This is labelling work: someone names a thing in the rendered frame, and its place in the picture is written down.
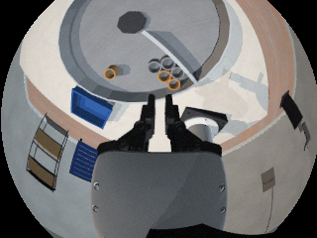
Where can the bronze bushing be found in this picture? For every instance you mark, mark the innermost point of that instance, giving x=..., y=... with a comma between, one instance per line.
x=173, y=86
x=164, y=79
x=108, y=75

